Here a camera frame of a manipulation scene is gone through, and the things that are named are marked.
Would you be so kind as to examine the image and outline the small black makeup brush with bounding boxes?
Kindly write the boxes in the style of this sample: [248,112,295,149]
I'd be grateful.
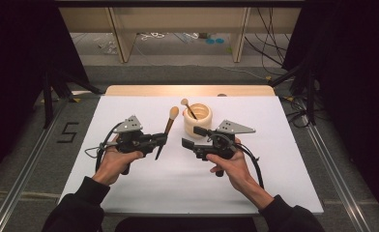
[180,98,198,121]

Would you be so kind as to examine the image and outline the light wooden table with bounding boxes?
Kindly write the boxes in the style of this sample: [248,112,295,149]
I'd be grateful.
[104,84,277,98]

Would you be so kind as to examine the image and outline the black curtain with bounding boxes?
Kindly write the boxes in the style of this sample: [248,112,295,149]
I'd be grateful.
[0,0,91,187]
[282,0,379,223]

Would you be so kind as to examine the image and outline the hanging black cables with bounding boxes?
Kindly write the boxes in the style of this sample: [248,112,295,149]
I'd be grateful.
[244,7,292,76]

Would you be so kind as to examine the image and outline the black metal stand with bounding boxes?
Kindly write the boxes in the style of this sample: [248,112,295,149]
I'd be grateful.
[267,59,319,127]
[42,69,103,130]

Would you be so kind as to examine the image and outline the white table mat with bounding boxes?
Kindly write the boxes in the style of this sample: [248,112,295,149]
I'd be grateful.
[54,95,325,215]

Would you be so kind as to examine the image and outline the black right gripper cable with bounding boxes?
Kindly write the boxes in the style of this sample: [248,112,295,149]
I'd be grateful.
[207,132,266,190]

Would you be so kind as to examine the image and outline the white cord on floor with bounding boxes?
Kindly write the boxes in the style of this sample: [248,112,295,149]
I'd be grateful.
[139,32,166,42]

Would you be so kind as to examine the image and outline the aluminium floor rail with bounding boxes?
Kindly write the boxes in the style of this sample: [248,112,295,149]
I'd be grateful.
[0,96,73,232]
[302,114,372,232]

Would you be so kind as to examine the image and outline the black floor cables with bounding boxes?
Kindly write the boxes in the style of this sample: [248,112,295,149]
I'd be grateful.
[282,95,312,129]

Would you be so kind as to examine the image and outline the person's left hand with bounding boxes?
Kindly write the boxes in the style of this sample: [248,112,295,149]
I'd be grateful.
[91,134,145,187]

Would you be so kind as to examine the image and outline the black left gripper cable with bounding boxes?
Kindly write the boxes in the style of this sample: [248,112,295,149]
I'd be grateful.
[94,121,125,174]

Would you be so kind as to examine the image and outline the thin grey cable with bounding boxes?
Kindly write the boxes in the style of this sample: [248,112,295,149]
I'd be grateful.
[84,143,110,160]

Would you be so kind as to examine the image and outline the large black makeup brush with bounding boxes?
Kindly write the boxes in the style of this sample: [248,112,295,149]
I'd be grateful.
[154,105,181,161]

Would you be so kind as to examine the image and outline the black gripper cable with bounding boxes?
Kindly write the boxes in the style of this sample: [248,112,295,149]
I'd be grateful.
[94,121,125,174]
[207,132,266,190]

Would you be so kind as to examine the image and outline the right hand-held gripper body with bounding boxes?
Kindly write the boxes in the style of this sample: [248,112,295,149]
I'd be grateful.
[194,119,256,161]

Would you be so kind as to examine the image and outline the person's right hand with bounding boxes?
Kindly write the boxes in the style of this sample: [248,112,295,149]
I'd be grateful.
[205,138,255,191]

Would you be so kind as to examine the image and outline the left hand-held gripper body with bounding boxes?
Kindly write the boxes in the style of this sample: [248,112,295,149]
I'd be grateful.
[112,115,157,155]

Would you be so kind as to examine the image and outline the cream ribbed brush holder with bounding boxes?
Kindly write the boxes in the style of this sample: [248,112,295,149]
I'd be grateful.
[182,102,214,140]

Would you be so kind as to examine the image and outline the light wooden shelf unit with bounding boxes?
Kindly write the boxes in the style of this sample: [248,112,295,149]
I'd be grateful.
[58,7,302,64]

